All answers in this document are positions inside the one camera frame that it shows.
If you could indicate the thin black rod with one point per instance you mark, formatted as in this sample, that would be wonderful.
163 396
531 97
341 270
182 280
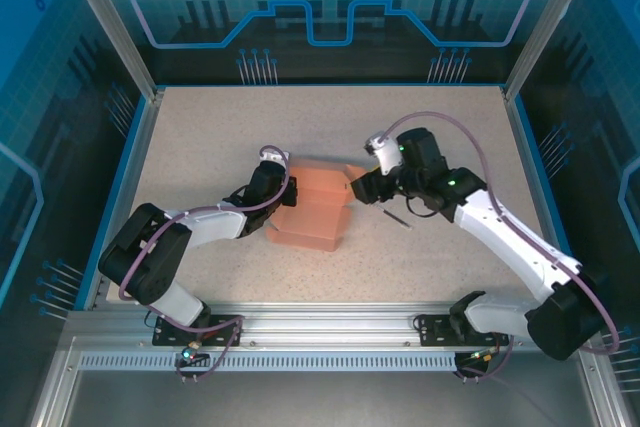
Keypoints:
395 219

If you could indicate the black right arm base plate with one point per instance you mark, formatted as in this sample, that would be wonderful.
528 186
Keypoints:
435 329

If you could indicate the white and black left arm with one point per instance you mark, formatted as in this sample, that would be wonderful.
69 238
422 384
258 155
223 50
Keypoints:
150 257

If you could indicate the slim aluminium table-edge rail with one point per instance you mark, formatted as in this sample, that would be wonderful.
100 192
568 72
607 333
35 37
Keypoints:
131 187

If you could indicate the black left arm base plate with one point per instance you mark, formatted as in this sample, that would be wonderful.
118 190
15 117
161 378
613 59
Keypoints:
225 334

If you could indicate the small connector with green light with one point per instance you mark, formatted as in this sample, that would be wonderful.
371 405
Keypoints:
484 354
191 351

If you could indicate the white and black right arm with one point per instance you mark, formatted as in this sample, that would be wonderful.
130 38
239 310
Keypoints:
510 237

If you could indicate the wide aluminium extrusion rail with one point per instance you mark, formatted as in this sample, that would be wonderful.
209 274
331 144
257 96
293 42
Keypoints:
325 322

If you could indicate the aluminium upright post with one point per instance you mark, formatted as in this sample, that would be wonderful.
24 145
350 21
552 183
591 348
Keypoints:
110 22
550 22

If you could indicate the brown cardboard box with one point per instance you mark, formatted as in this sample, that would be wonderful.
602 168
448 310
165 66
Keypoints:
315 217

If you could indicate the blue circuit-print enclosure panel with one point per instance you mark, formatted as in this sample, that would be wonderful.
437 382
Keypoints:
600 122
45 122

